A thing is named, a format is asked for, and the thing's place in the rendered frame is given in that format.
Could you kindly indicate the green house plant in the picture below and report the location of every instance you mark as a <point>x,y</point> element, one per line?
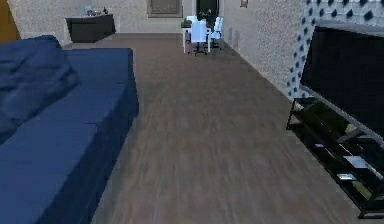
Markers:
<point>186,22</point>

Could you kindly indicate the black television set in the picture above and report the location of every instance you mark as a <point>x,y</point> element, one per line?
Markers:
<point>346,73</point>

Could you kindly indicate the small framed wall picture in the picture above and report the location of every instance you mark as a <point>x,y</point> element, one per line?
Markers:
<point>244,3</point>

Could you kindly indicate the black television stand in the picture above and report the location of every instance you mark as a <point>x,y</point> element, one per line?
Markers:
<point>336,146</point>

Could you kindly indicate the dark window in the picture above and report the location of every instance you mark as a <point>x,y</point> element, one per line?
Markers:
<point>207,6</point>

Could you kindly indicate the blue sofa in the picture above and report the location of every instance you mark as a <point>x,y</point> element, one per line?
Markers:
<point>50,133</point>

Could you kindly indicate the white dining table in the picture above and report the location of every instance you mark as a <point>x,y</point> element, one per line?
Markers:
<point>184,36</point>

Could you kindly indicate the dark sideboard cabinet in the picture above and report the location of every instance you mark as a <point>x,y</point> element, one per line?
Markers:
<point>90,28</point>

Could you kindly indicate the white dining chair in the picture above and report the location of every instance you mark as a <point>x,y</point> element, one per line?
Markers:
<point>217,30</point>
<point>199,33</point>

